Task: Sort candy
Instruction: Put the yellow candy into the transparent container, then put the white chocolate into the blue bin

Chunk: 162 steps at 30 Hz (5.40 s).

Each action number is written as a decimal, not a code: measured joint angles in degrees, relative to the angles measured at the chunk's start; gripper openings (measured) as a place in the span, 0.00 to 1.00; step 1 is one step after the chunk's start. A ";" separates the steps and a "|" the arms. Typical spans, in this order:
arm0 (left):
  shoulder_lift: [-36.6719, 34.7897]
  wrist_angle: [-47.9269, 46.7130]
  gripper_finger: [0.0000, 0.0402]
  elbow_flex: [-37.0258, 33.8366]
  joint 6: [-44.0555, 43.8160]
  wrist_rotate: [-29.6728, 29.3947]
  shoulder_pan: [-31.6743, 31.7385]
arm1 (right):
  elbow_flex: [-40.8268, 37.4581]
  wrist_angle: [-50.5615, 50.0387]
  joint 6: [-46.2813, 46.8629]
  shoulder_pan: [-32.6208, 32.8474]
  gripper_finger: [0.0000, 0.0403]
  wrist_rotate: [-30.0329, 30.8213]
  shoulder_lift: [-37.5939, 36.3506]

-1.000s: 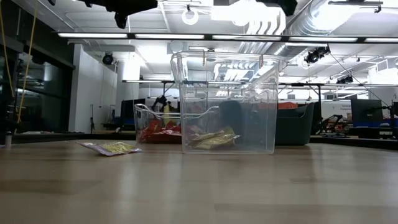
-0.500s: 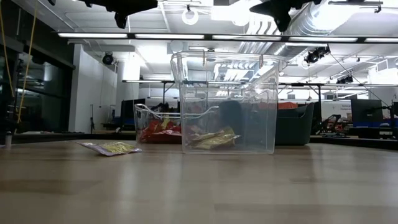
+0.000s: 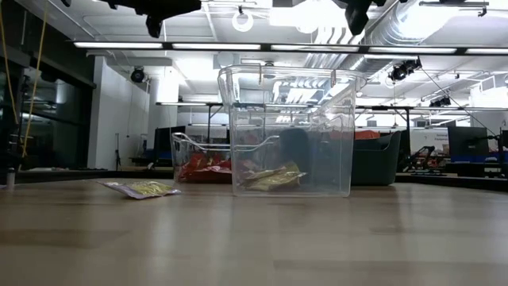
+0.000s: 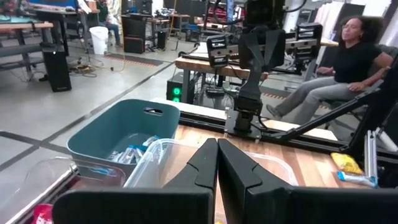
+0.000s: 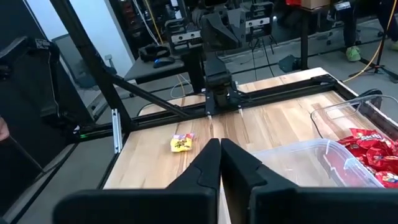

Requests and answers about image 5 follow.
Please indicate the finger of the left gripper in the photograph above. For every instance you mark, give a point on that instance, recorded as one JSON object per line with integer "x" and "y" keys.
{"x": 217, "y": 31}
{"x": 239, "y": 21}

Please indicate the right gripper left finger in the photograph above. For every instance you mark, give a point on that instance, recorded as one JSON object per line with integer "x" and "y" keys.
{"x": 186, "y": 205}

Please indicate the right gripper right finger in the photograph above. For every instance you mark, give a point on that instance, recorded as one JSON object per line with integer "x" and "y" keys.
{"x": 264, "y": 205}

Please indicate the tall clear plastic bin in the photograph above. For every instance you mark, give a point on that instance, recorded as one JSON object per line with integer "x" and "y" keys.
{"x": 295, "y": 161}

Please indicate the yellow candy packet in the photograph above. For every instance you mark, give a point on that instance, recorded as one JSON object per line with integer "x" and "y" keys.
{"x": 182, "y": 143}

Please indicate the red candy packet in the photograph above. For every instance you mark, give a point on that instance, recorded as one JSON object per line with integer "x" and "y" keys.
{"x": 351, "y": 147}
{"x": 388, "y": 180}
{"x": 384, "y": 160}
{"x": 370, "y": 137}

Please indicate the low clear plastic bin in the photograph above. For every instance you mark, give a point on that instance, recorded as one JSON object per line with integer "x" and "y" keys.
{"x": 335, "y": 118}

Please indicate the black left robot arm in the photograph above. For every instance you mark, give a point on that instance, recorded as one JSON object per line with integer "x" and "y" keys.
{"x": 217, "y": 71}

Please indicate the black computer mouse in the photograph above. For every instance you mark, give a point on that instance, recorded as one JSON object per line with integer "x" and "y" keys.
{"x": 163, "y": 61}

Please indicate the black headphones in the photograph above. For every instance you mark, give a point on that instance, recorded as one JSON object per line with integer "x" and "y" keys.
{"x": 154, "y": 51}

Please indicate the grey side table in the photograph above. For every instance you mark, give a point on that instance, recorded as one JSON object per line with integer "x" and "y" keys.
{"x": 149, "y": 71}

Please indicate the thin black tripod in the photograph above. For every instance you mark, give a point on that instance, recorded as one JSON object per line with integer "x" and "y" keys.
{"x": 264, "y": 56}

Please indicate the black diagonal brace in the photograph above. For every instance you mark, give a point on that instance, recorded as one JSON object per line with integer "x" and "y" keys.
{"x": 146, "y": 95}

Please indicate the desk with black leg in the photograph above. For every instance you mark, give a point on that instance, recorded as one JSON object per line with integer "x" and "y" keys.
{"x": 304, "y": 37}

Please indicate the black table edge bar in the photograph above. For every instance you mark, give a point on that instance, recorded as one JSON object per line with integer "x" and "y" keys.
{"x": 112, "y": 163}

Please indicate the black sloped beam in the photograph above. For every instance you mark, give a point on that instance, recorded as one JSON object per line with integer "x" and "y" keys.
{"x": 90, "y": 56}

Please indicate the person's leg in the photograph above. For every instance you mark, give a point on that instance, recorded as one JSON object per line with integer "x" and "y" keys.
{"x": 348, "y": 25}

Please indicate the black light stand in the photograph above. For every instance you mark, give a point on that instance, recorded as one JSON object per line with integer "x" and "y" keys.
{"x": 383, "y": 56}

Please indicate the person's hand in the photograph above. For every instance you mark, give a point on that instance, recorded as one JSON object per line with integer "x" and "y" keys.
{"x": 3, "y": 129}

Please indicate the black table frame rails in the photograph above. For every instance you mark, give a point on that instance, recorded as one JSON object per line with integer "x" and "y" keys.
{"x": 280, "y": 90}

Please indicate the silver metal bracket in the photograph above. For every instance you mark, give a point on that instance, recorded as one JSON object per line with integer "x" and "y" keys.
{"x": 116, "y": 130}

